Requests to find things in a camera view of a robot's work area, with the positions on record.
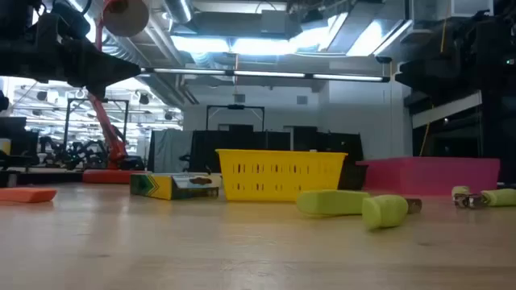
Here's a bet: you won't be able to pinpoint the black background frame stand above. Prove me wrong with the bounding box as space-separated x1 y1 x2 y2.
206 104 266 132
64 97 130 162

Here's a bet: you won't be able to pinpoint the orange eraser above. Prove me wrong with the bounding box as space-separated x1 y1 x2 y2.
0 187 58 204

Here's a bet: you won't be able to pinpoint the silver round ceiling duct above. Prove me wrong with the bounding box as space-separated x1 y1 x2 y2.
160 0 194 24

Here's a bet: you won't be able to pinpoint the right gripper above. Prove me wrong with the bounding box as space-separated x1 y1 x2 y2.
394 27 516 106

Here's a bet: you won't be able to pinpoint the pink plastic tray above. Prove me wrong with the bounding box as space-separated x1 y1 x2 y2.
356 156 501 197

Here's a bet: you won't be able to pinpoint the red desk lamp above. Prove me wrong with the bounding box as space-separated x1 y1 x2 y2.
82 0 151 185

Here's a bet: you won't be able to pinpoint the black plastic basket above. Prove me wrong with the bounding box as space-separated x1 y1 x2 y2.
337 163 368 191

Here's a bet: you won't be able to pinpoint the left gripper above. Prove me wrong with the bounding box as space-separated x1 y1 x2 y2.
0 38 142 99

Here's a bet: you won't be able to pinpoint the yellow plastic basket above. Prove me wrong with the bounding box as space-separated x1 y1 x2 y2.
215 148 348 202

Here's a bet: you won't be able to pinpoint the Crayola crayon box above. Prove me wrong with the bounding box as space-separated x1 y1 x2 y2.
129 172 222 201

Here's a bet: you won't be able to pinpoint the grey fabric cover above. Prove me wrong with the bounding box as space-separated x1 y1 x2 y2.
147 128 194 174

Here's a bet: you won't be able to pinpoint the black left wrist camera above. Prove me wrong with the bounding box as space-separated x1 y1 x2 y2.
51 2 92 40

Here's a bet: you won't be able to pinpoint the black partition panels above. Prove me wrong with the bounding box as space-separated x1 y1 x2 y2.
189 124 364 174

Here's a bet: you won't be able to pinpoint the black bar with light strips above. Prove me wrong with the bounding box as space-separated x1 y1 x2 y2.
139 66 391 84

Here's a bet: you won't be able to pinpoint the black background robot arms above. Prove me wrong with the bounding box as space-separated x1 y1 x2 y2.
38 135 110 170

